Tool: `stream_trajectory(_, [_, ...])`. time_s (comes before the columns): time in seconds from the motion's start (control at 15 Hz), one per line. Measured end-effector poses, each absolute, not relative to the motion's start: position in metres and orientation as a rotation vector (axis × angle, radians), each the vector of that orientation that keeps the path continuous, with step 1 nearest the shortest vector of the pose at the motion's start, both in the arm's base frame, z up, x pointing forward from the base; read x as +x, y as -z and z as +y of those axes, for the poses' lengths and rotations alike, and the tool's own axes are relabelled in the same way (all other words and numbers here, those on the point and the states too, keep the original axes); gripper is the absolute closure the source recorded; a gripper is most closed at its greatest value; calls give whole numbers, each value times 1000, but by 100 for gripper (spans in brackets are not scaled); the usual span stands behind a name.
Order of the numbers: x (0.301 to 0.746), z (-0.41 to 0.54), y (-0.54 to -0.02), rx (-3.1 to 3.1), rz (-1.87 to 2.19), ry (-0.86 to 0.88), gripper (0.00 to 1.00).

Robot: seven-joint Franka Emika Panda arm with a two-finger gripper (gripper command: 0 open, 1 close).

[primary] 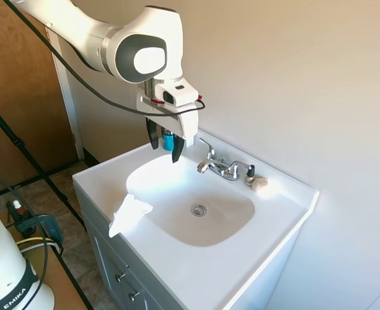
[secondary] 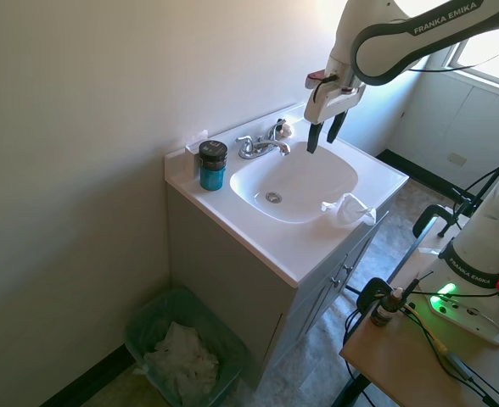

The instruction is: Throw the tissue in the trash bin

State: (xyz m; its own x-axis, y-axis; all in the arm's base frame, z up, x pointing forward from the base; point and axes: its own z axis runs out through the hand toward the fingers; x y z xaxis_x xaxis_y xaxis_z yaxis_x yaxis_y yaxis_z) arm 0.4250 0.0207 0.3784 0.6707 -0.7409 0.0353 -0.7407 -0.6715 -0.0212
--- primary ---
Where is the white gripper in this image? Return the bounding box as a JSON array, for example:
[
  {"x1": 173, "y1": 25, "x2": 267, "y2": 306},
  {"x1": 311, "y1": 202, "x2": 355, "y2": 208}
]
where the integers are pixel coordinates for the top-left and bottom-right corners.
[{"x1": 136, "y1": 87, "x2": 199, "y2": 163}]

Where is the white tissue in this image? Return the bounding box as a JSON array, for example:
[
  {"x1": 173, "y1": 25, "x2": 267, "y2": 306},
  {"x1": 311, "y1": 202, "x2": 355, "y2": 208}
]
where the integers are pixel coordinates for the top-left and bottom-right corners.
[{"x1": 108, "y1": 193, "x2": 154, "y2": 239}]

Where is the teal jar with black lid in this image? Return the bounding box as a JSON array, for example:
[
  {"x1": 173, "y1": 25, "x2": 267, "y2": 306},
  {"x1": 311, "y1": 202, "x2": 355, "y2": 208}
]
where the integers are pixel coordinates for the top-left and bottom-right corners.
[{"x1": 162, "y1": 127, "x2": 176, "y2": 152}]

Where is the chrome sink drain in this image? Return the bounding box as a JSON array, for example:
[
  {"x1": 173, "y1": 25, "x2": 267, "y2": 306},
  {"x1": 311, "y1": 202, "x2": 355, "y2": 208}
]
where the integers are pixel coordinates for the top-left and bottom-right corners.
[{"x1": 191, "y1": 203, "x2": 208, "y2": 217}]

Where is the small nail polish bottle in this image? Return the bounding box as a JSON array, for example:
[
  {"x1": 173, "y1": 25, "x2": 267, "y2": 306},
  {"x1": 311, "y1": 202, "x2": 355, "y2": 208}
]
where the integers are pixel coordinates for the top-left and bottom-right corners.
[{"x1": 244, "y1": 164, "x2": 256, "y2": 187}]

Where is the beige seashell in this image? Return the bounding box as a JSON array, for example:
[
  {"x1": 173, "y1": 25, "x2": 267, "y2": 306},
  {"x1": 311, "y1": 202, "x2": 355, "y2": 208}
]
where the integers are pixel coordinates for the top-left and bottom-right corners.
[{"x1": 252, "y1": 177, "x2": 269, "y2": 194}]

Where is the white sink vanity top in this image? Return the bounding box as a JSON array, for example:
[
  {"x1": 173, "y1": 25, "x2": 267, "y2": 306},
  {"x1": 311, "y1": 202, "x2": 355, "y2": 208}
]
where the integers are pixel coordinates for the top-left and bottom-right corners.
[{"x1": 72, "y1": 129, "x2": 320, "y2": 310}]

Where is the grey vanity cabinet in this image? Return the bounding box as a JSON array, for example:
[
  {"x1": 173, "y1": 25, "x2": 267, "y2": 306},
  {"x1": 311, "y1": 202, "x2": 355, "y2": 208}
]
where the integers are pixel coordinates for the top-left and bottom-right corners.
[{"x1": 74, "y1": 185, "x2": 302, "y2": 310}]

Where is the blue-grey table clamp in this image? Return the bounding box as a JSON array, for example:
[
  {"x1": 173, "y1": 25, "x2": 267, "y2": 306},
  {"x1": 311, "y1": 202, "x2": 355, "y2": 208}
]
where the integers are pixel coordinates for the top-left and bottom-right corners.
[{"x1": 5, "y1": 201, "x2": 64, "y2": 247}]

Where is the black tripod stand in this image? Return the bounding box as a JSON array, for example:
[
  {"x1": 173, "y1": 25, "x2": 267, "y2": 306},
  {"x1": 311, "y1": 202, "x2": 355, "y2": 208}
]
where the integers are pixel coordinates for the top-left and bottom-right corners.
[{"x1": 0, "y1": 93, "x2": 87, "y2": 231}]

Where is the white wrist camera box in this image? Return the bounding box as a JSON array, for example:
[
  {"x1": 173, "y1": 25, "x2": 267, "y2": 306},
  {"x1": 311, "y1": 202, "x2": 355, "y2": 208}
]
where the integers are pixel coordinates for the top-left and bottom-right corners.
[{"x1": 153, "y1": 79, "x2": 200, "y2": 107}]

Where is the chrome two-handle faucet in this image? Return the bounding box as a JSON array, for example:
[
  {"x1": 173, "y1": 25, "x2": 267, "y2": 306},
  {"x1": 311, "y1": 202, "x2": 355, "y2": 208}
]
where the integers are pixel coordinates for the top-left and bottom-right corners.
[{"x1": 196, "y1": 138, "x2": 256, "y2": 181}]

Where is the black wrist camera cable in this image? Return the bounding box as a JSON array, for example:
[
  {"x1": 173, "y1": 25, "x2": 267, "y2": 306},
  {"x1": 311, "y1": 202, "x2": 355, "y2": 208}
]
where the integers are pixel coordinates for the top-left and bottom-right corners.
[{"x1": 2, "y1": 0, "x2": 206, "y2": 114}]

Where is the dark robot base cable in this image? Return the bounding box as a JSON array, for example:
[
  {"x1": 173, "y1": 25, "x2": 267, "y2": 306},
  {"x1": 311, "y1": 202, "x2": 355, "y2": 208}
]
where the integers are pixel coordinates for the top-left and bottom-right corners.
[{"x1": 0, "y1": 167, "x2": 51, "y2": 288}]

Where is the yellow cable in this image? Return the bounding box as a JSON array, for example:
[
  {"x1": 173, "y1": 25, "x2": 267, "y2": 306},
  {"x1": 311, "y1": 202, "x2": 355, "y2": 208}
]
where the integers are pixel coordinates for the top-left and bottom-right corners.
[{"x1": 17, "y1": 236, "x2": 63, "y2": 256}]

